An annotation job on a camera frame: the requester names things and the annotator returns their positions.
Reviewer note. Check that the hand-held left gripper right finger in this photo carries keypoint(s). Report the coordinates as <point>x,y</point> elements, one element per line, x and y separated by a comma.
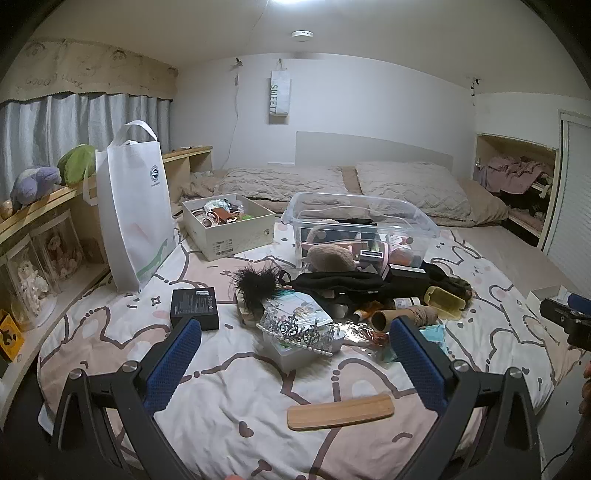
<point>418,364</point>

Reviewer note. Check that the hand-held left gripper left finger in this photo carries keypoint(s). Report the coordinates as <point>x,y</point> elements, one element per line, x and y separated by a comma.
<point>171,364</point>

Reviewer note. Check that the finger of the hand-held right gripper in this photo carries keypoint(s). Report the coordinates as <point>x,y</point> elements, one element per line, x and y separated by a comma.
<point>554,310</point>

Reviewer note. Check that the teal wipes packet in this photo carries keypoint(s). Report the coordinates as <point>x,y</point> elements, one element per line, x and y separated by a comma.
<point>434,334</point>

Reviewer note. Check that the beige yarn spool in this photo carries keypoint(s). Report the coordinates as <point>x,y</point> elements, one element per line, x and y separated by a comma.
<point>406,318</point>

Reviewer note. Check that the yellow plastic dish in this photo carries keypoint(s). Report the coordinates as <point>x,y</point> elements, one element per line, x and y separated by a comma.
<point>445,302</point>

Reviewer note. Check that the clear plastic storage container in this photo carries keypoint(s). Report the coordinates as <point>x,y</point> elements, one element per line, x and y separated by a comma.
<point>415,221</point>

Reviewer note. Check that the flat black box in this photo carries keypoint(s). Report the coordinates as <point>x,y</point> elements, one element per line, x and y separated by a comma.
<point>194,307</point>

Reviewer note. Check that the white bottle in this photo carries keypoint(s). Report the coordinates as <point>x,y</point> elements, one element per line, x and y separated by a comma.
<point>406,302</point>

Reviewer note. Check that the orange tube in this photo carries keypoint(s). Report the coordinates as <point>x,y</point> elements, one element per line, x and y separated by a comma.
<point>367,314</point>

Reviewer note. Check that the dark fur item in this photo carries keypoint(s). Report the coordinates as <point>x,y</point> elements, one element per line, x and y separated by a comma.
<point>455,284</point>

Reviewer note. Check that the wooden flat board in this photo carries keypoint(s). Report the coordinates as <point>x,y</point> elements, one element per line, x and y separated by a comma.
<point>341,411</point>

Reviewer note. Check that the large black box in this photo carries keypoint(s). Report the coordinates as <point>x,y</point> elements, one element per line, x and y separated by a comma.
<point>406,272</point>

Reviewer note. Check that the black knit cloth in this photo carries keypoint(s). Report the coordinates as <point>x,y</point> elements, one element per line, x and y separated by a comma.
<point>341,284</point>

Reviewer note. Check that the orange pink toy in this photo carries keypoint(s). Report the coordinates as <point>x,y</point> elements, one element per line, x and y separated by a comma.
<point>401,251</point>

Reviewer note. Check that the black feather accessory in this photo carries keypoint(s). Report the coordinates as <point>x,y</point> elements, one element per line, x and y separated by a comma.
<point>254,286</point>

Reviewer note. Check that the white plastic box green label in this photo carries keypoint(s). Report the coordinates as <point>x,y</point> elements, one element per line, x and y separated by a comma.
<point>288,355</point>

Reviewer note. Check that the silver pearl tiara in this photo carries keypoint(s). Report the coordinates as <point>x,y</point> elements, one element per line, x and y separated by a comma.
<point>300,330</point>

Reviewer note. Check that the beige plush item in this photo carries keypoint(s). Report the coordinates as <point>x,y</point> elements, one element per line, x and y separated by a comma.
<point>330,258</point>

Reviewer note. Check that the white cardboard box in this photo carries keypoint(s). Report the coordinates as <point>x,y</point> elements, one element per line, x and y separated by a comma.
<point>231,235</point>

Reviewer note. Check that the pile of clothes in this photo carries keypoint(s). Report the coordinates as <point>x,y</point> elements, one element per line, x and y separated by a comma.
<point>512,173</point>

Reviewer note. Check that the clear bag with plush toy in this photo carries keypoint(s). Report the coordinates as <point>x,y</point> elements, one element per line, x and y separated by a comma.
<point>27,286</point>
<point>60,251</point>

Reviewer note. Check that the white tote bag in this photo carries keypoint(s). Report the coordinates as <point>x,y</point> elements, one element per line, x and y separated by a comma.
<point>134,207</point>

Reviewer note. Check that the yellow box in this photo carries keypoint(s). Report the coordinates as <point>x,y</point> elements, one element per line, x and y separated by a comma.
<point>10,337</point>

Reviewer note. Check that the beige pillow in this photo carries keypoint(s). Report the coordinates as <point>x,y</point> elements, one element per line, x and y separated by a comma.
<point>415,189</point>

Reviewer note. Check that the wooden shelf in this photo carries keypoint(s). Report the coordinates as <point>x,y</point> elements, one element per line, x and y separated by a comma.
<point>46,198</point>

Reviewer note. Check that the white headboard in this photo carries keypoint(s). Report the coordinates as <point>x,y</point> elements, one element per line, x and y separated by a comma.
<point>369,147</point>

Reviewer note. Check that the green plush toy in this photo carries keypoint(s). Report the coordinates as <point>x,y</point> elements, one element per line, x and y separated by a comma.
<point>76,161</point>

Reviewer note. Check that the purple plush toy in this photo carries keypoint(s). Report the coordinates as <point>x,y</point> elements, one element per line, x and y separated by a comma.
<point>34,182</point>

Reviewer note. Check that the grey curtain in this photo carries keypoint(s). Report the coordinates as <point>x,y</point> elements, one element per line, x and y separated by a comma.
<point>69,134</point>

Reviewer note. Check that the hanging white paper bag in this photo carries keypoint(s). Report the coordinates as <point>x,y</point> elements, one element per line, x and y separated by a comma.
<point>280,99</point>

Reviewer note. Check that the beige printed valance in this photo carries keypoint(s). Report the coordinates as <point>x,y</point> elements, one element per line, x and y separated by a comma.
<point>92,64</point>

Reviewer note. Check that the ceiling smoke detector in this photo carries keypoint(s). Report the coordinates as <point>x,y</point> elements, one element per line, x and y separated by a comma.
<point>302,34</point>

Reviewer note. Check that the ceiling light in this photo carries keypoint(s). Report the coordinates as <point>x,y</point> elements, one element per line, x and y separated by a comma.
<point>288,2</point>

